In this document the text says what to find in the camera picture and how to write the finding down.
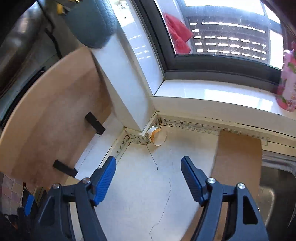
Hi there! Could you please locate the stainless steel double sink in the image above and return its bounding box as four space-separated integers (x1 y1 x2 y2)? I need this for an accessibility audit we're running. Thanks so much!
257 151 295 240

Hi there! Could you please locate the brown cardboard sheet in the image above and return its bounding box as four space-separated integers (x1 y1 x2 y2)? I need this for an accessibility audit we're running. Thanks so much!
180 130 263 241

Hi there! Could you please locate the wooden cutting board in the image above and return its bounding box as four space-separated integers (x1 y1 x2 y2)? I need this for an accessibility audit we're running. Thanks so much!
1 47 112 187

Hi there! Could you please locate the tipped paper cup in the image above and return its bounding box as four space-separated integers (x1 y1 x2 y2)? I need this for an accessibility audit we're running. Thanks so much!
147 126 167 146

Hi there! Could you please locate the white cutting board stand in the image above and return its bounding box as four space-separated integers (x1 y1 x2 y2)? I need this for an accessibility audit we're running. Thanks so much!
75 113 127 180

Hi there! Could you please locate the pink dish soap bottle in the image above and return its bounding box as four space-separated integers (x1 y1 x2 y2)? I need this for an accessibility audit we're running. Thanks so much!
276 41 296 112

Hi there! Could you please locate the red cloth outside window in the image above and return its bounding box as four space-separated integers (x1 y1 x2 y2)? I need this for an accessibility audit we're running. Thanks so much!
163 13 193 55

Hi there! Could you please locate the teal utensil holder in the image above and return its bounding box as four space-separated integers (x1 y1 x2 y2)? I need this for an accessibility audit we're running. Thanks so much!
63 0 117 49

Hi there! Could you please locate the window frame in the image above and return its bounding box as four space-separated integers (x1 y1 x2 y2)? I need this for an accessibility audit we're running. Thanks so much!
133 1 295 92

